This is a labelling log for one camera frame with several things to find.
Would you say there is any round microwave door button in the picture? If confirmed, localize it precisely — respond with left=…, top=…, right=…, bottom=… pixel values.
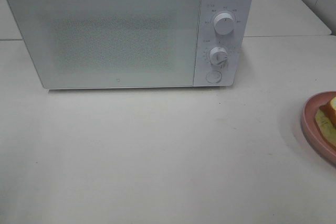
left=206, top=71, right=222, bottom=83

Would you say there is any white microwave knob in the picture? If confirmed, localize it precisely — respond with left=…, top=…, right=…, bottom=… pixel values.
left=209, top=47, right=228, bottom=66
left=213, top=12, right=235, bottom=35

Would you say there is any white microwave door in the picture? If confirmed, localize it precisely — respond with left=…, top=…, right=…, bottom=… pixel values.
left=7, top=0, right=200, bottom=89

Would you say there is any pink round plate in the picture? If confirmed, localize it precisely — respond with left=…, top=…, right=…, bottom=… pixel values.
left=301, top=91, right=335, bottom=167

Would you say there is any white bread sandwich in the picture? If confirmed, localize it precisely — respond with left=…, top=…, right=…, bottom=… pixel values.
left=315, top=97, right=335, bottom=148

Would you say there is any white microwave oven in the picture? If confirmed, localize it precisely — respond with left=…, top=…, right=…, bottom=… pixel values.
left=6, top=0, right=252, bottom=90

